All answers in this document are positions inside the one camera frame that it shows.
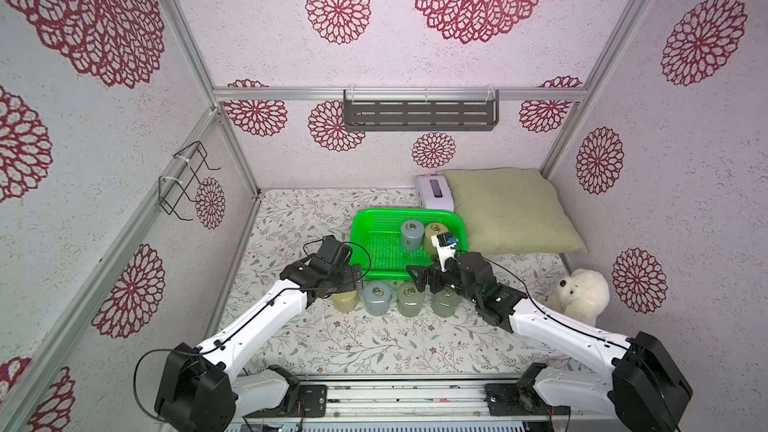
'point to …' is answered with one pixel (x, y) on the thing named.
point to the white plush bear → (580, 295)
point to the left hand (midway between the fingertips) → (345, 280)
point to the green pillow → (511, 211)
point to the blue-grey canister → (377, 296)
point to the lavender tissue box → (433, 193)
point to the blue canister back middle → (412, 234)
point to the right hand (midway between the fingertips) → (418, 260)
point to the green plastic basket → (375, 235)
